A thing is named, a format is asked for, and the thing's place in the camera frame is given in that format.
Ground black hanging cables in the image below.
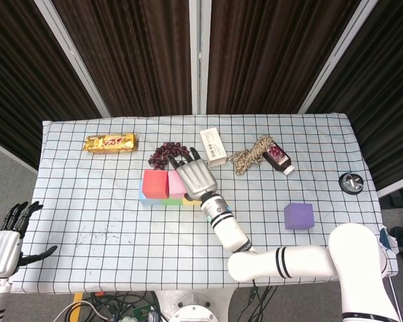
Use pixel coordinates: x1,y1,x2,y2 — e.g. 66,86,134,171
247,280,279,322

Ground pink foam cube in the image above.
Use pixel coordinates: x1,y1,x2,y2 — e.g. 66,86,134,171
167,170,188,199

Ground light blue foam cube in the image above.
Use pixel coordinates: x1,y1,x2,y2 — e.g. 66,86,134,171
138,180,164,206

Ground dark brown ribbed panel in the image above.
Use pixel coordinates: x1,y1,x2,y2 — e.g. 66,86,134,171
305,0,403,191
0,0,101,168
52,0,193,118
206,0,362,115

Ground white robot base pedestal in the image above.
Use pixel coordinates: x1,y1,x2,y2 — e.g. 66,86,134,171
154,288,236,322

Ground white black checkered tablecloth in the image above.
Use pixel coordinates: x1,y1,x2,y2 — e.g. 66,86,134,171
8,112,400,296

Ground white partition frame post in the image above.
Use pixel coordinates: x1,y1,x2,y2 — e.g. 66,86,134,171
298,0,379,115
189,0,212,115
33,0,111,118

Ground gold snack package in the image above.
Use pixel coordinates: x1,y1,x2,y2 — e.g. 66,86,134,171
83,133,138,155

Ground dark juice bottle white cap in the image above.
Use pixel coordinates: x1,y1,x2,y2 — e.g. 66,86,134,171
262,142,295,176

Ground black floor cable tangle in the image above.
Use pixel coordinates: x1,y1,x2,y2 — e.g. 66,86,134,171
83,290,159,322

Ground white floor cable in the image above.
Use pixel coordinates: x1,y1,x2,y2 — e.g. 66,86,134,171
53,300,108,322

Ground purple foam cube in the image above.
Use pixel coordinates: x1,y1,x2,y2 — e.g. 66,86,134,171
283,203,315,231

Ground beige twine rope bundle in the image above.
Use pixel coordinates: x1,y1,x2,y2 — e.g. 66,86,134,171
228,134,273,176

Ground white carton box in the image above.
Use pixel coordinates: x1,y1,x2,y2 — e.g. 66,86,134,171
199,127,228,168

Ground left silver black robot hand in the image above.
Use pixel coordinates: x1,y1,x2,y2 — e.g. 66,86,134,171
0,201,58,279

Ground green circuit board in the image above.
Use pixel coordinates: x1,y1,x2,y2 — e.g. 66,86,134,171
132,305,155,319

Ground red foam cube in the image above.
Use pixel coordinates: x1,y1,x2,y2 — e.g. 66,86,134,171
142,169,171,199

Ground dark red grape bunch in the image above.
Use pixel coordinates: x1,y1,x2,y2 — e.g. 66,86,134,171
148,142,190,170

